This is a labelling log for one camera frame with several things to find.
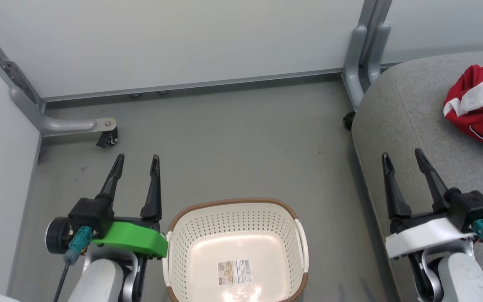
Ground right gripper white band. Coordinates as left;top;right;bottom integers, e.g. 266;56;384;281
382;148;483;260

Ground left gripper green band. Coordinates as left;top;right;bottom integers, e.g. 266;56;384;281
45;154;169;259

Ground cream perforated laundry basket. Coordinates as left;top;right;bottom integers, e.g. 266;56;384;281
162;198;309;302

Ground grey partition foot with bolt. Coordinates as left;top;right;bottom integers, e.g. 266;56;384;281
0;10;117;137

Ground paper label sticker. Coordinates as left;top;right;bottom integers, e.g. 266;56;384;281
217;258;253;287

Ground left black cable teal connector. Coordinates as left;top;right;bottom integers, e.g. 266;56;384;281
53;226;93;302

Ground grey partition base rail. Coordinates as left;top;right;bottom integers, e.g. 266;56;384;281
42;68;345;104

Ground grey forked partition post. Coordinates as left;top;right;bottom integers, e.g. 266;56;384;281
342;0;393;110

